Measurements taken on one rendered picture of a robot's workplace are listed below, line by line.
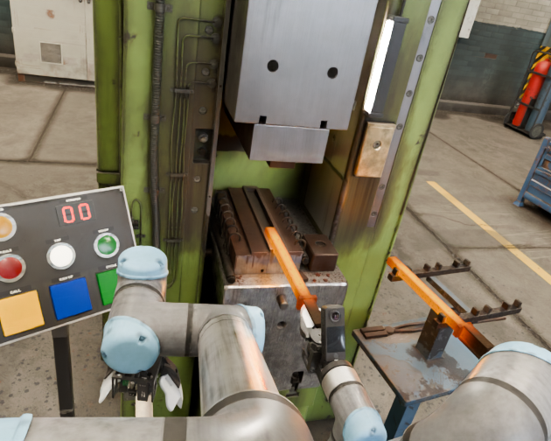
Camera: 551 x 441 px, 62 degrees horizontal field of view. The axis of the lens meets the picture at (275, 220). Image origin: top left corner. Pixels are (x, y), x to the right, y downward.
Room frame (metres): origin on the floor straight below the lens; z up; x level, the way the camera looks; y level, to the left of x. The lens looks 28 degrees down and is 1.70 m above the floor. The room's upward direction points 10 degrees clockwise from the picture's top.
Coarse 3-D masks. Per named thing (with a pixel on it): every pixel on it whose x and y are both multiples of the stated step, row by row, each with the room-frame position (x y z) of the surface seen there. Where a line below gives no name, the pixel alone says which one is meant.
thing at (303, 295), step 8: (272, 232) 1.21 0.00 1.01; (272, 240) 1.16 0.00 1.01; (280, 240) 1.17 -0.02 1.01; (280, 248) 1.12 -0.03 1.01; (280, 256) 1.08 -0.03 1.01; (288, 256) 1.08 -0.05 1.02; (280, 264) 1.07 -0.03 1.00; (288, 264) 1.04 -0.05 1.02; (288, 272) 1.00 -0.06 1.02; (296, 272) 1.01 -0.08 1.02; (288, 280) 0.99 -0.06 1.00; (296, 280) 0.97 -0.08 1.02; (296, 288) 0.94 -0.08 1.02; (304, 288) 0.94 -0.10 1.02; (296, 296) 0.92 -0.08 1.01; (304, 296) 0.90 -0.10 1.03; (312, 296) 0.91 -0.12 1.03; (296, 304) 0.89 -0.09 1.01; (304, 304) 0.87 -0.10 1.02; (312, 304) 0.87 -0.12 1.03; (312, 312) 0.84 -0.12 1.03; (320, 312) 0.85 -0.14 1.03; (312, 320) 0.82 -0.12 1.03; (320, 320) 0.82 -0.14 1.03
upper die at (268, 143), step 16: (240, 128) 1.24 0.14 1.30; (256, 128) 1.10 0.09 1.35; (272, 128) 1.11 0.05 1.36; (288, 128) 1.13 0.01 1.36; (304, 128) 1.14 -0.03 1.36; (320, 128) 1.16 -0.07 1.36; (256, 144) 1.10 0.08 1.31; (272, 144) 1.12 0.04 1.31; (288, 144) 1.13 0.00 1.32; (304, 144) 1.14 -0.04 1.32; (320, 144) 1.16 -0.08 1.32; (272, 160) 1.12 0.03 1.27; (288, 160) 1.13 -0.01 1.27; (304, 160) 1.15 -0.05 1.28; (320, 160) 1.16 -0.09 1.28
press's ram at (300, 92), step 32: (256, 0) 1.09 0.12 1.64; (288, 0) 1.11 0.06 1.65; (320, 0) 1.13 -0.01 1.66; (352, 0) 1.16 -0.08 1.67; (256, 32) 1.09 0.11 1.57; (288, 32) 1.11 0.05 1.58; (320, 32) 1.14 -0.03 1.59; (352, 32) 1.17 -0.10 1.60; (256, 64) 1.09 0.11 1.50; (288, 64) 1.12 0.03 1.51; (320, 64) 1.14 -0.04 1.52; (352, 64) 1.17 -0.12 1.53; (224, 96) 1.23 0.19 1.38; (256, 96) 1.10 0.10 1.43; (288, 96) 1.12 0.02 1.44; (320, 96) 1.15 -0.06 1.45; (352, 96) 1.18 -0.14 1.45
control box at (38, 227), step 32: (96, 192) 0.93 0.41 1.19; (32, 224) 0.81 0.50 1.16; (64, 224) 0.85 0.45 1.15; (96, 224) 0.89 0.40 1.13; (128, 224) 0.93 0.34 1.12; (0, 256) 0.74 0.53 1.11; (32, 256) 0.78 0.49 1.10; (96, 256) 0.85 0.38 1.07; (0, 288) 0.71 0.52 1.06; (32, 288) 0.74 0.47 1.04; (96, 288) 0.82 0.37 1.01; (64, 320) 0.74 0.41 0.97
